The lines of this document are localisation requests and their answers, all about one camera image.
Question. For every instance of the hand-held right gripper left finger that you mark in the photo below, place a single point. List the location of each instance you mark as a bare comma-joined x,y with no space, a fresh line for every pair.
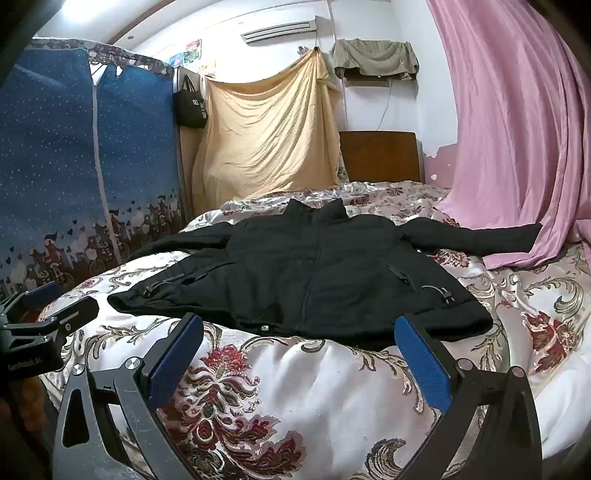
174,357

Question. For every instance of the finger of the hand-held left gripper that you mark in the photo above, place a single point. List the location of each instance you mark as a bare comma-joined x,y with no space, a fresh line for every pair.
76,314
42,293

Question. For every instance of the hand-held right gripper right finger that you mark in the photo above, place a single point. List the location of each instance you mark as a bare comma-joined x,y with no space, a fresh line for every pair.
425,364

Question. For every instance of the black jacket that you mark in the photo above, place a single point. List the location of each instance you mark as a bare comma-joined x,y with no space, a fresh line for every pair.
300,277

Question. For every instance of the floral bedspread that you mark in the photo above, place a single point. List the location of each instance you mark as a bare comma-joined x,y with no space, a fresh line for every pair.
300,406

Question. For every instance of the blue fabric wardrobe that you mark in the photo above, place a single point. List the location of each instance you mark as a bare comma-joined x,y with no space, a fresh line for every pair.
55,161

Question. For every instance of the brown wooden panel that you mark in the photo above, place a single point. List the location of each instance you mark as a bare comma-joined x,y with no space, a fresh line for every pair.
187,154

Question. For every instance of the wooden headboard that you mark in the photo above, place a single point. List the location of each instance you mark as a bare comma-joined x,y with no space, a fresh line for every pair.
381,157

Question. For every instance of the black tote bag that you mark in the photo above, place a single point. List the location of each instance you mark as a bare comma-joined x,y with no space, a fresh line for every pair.
190,108

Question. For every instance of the beige hanging sheet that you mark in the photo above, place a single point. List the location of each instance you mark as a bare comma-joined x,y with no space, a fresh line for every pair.
268,138

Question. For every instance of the pink curtain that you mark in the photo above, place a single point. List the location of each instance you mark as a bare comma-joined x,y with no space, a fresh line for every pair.
508,138

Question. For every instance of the olive hanging cloth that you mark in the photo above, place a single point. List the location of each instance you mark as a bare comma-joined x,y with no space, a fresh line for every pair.
374,57

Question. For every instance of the white air conditioner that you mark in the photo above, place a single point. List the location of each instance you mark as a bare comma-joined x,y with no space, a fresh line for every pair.
281,30

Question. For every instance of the yellow wall paper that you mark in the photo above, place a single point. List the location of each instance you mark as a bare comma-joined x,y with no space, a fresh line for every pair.
210,68

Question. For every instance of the colourful wall poster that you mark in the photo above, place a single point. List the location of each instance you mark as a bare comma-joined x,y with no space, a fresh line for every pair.
191,50

